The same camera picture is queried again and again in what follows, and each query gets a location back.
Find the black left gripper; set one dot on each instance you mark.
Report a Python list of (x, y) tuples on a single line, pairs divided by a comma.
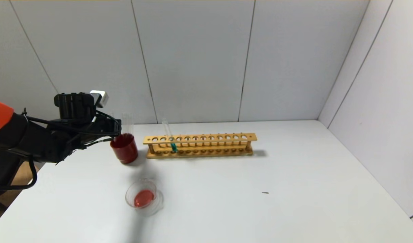
[(117, 128)]

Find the test tube with blue pigment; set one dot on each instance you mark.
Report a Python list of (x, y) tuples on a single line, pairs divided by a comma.
[(173, 147)]

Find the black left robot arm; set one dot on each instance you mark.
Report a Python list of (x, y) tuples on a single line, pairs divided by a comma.
[(30, 141)]

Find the wooden test tube rack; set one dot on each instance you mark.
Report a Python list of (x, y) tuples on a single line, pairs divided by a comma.
[(199, 138)]

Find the dark red cup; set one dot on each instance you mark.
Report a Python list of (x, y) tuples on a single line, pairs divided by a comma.
[(125, 152)]

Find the clear glass petri dish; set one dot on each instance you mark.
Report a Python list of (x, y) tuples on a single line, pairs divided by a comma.
[(144, 199)]

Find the black chair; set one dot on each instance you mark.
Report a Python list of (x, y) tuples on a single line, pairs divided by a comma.
[(0, 177)]

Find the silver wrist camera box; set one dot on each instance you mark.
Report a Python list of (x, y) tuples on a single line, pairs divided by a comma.
[(101, 98)]

